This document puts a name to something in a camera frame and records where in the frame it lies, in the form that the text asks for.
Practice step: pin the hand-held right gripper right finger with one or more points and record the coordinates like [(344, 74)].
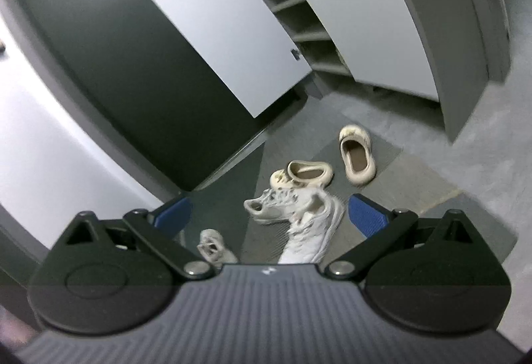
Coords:
[(368, 218)]

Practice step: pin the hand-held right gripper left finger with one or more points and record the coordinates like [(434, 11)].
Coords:
[(174, 218)]

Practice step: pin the cream foam slipper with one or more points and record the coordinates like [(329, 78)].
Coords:
[(358, 164), (305, 174)]

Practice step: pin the grey patterned floor mat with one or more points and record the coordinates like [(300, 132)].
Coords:
[(384, 158)]

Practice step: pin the dark entrance door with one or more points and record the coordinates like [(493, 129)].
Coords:
[(104, 43)]

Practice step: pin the white cabinet door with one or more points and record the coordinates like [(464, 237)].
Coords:
[(232, 35)]

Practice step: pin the grey shoe cabinet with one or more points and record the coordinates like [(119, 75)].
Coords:
[(415, 14)]

